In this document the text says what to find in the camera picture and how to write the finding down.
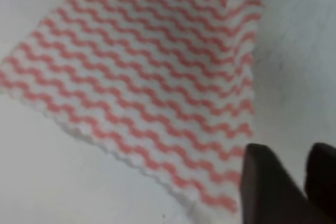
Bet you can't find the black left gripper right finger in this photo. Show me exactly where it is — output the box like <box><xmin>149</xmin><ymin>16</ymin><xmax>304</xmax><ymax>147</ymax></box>
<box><xmin>304</xmin><ymin>143</ymin><xmax>335</xmax><ymax>221</ymax></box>

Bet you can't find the pink white wavy towel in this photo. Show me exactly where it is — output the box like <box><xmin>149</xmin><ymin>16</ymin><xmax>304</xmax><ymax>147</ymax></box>
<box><xmin>1</xmin><ymin>0</ymin><xmax>263</xmax><ymax>214</ymax></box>

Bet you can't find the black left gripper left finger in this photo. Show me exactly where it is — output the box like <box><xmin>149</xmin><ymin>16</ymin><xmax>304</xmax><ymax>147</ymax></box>
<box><xmin>240</xmin><ymin>144</ymin><xmax>318</xmax><ymax>223</ymax></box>

